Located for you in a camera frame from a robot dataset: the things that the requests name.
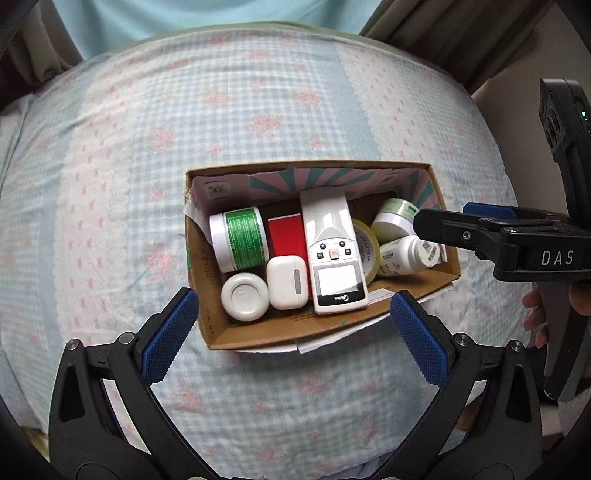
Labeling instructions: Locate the pale green cream jar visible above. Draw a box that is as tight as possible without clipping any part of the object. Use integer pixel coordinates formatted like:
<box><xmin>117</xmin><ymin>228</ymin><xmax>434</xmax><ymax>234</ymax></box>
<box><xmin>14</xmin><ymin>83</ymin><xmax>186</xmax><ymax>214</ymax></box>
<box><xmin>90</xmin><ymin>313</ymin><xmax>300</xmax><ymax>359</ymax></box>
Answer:
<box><xmin>370</xmin><ymin>198</ymin><xmax>419</xmax><ymax>244</ymax></box>

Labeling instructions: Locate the white pill bottle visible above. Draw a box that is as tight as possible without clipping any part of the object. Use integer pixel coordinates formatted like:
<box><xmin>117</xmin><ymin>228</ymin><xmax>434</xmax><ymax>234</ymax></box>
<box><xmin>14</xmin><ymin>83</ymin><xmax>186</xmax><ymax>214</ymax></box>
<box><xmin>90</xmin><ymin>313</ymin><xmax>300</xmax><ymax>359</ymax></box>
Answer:
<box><xmin>376</xmin><ymin>234</ymin><xmax>447</xmax><ymax>278</ymax></box>

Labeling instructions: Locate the checkered floral bed sheet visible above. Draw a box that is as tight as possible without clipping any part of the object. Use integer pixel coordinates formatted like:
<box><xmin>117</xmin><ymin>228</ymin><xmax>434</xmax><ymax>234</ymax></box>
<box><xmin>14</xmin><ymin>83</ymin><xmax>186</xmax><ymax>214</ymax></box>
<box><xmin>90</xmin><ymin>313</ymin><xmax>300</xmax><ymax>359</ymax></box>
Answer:
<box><xmin>0</xmin><ymin>25</ymin><xmax>539</xmax><ymax>467</ymax></box>

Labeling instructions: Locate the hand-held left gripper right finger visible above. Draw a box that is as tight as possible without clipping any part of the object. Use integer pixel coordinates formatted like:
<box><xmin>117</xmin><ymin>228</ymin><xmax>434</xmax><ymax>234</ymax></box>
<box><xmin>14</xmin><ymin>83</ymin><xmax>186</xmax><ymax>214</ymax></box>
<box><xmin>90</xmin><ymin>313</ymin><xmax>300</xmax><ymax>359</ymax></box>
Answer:
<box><xmin>375</xmin><ymin>289</ymin><xmax>542</xmax><ymax>478</ymax></box>

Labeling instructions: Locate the white earbuds case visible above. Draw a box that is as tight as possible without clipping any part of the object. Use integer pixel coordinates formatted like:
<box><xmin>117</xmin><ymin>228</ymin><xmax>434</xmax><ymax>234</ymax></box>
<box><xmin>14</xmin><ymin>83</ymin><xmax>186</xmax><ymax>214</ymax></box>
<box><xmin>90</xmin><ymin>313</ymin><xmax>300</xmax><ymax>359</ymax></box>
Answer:
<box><xmin>266</xmin><ymin>255</ymin><xmax>310</xmax><ymax>310</ymax></box>

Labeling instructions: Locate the clear tape roll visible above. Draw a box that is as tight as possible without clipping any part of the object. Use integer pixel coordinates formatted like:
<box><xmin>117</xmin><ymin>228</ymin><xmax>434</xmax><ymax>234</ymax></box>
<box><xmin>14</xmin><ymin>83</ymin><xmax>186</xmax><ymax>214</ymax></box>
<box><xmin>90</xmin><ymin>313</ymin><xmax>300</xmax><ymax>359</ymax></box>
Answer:
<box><xmin>352</xmin><ymin>218</ymin><xmax>382</xmax><ymax>284</ymax></box>

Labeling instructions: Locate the light blue hanging cloth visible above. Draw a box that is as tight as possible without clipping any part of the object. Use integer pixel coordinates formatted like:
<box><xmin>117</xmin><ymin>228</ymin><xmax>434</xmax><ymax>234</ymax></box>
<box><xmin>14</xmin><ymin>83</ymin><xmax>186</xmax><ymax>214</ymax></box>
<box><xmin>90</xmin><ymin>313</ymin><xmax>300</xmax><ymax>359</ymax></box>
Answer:
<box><xmin>50</xmin><ymin>0</ymin><xmax>385</xmax><ymax>63</ymax></box>

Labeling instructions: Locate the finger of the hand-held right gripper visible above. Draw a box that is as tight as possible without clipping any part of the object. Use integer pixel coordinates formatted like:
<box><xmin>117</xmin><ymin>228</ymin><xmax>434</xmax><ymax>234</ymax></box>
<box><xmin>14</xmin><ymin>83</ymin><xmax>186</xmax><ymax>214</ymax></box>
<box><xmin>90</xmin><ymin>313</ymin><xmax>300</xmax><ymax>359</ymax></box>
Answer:
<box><xmin>412</xmin><ymin>208</ymin><xmax>505</xmax><ymax>260</ymax></box>
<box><xmin>462</xmin><ymin>202</ymin><xmax>563</xmax><ymax>228</ymax></box>

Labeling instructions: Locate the person's right hand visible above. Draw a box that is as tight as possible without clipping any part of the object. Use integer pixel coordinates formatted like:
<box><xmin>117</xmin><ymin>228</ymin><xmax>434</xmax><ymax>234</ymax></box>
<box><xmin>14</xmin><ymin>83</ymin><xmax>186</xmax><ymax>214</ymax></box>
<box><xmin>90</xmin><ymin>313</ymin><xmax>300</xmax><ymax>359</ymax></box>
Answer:
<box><xmin>523</xmin><ymin>282</ymin><xmax>591</xmax><ymax>349</ymax></box>

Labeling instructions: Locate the grey-brown curtain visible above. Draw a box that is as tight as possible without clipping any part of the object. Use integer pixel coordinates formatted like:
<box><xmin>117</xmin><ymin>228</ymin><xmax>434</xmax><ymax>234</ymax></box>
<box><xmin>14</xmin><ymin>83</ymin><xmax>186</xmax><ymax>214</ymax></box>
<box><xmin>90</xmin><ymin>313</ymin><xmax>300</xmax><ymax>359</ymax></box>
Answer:
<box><xmin>359</xmin><ymin>0</ymin><xmax>561</xmax><ymax>95</ymax></box>
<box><xmin>0</xmin><ymin>0</ymin><xmax>85</xmax><ymax>100</ymax></box>

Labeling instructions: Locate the white handheld meter device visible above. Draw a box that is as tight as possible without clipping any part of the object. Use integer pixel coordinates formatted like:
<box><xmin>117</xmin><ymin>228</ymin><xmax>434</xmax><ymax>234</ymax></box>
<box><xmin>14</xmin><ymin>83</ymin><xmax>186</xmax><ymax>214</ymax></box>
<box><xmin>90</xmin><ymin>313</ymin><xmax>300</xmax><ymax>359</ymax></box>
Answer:
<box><xmin>299</xmin><ymin>187</ymin><xmax>369</xmax><ymax>316</ymax></box>

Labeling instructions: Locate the cardboard box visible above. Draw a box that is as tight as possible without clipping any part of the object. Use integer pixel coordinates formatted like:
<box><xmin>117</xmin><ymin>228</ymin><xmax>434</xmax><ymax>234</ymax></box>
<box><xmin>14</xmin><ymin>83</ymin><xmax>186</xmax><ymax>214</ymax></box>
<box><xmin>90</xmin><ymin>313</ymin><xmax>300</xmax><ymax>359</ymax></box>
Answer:
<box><xmin>184</xmin><ymin>159</ymin><xmax>461</xmax><ymax>354</ymax></box>

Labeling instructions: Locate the white jar with green label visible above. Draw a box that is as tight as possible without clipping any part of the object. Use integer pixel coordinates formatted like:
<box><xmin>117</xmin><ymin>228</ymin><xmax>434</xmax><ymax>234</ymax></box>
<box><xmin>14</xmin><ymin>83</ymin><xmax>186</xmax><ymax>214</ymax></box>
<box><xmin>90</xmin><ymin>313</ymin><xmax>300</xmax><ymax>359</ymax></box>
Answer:
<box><xmin>209</xmin><ymin>206</ymin><xmax>271</xmax><ymax>274</ymax></box>

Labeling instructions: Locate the small white jar dark lid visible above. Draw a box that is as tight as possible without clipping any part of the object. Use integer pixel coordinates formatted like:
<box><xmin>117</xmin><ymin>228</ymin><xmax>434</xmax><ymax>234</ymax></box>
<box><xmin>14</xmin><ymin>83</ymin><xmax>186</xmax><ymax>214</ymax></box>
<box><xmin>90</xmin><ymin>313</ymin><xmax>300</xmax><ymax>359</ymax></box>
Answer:
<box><xmin>221</xmin><ymin>272</ymin><xmax>270</xmax><ymax>323</ymax></box>

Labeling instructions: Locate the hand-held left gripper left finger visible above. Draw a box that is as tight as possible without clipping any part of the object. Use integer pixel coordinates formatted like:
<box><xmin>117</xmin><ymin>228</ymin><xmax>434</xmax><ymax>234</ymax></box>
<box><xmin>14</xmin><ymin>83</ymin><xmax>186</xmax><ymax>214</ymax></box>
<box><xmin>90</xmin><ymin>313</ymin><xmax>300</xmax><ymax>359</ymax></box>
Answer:
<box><xmin>48</xmin><ymin>287</ymin><xmax>218</xmax><ymax>480</ymax></box>

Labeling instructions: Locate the small red box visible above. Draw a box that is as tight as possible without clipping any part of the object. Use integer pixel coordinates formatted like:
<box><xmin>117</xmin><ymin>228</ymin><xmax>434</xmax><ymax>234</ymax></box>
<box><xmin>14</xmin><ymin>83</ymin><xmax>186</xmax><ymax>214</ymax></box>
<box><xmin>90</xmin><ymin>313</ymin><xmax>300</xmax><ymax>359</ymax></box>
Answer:
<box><xmin>267</xmin><ymin>213</ymin><xmax>309</xmax><ymax>259</ymax></box>

